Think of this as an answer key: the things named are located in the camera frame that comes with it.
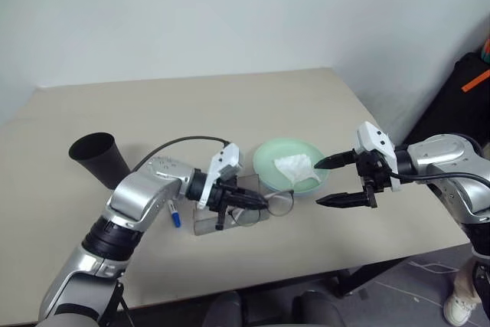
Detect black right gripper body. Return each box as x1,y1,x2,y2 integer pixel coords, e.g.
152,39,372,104
355,150,395,209

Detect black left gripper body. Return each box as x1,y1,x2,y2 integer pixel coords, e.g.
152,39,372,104
207,182,236,231

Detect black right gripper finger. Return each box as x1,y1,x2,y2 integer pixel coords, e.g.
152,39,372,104
313,149,360,170
315,191,368,210

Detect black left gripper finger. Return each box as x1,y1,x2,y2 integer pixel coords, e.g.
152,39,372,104
232,185,270,206
233,198,266,212

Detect thin black frame glasses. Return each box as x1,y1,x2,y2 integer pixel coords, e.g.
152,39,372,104
225,188,296,227

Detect clear glasses case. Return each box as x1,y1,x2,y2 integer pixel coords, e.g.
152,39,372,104
192,173,271,237

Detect black cup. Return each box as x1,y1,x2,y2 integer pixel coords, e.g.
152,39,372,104
67,132,132,190

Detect pale blue plate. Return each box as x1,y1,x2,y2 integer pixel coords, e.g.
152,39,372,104
263,179,330,200

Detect white crumpled tissue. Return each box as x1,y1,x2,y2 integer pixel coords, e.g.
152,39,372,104
273,153,321,186

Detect light green plate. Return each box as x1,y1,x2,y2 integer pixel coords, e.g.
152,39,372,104
252,137,332,195

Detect white marker with blue cap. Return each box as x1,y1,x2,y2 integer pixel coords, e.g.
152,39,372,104
167,198,183,228

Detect black bag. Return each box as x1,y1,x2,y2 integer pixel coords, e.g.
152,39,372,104
401,53,490,152

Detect dark rounded shape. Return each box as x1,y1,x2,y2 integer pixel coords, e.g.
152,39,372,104
201,290,246,327

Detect orange tape strip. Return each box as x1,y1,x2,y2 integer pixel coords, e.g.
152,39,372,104
461,68,490,93

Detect person's leg in beige trousers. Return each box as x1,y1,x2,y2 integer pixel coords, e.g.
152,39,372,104
453,256,479,299

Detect white shoe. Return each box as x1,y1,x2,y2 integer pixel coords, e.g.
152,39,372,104
443,292,482,326

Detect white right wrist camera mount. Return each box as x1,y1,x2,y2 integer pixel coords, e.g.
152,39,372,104
351,121,403,193

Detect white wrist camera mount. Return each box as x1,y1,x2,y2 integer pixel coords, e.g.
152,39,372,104
351,121,403,193
197,142,246,211

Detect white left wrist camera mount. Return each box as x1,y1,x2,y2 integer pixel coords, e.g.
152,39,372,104
197,142,246,211

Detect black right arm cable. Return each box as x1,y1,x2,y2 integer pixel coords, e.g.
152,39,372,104
384,171,490,192

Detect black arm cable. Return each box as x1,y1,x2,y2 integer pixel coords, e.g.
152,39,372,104
129,135,233,173
384,171,490,192

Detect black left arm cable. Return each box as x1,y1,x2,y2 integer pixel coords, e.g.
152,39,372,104
129,135,233,173

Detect black table frame leg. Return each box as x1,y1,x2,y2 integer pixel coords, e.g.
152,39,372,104
335,257,407,298

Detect thin black cable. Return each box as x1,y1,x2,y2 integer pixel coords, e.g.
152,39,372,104
116,280,136,327

